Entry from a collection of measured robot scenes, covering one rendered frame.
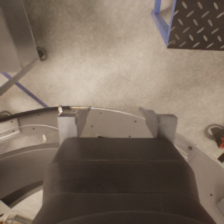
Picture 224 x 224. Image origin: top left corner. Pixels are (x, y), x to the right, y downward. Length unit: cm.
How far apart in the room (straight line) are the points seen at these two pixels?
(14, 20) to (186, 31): 96
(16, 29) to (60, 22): 27
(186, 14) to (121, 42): 68
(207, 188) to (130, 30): 93
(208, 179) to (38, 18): 126
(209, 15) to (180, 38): 9
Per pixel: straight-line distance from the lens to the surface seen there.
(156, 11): 99
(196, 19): 53
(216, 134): 159
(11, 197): 109
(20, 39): 122
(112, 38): 115
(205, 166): 69
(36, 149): 65
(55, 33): 124
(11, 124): 87
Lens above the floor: 110
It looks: 49 degrees down
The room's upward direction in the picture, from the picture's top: 170 degrees counter-clockwise
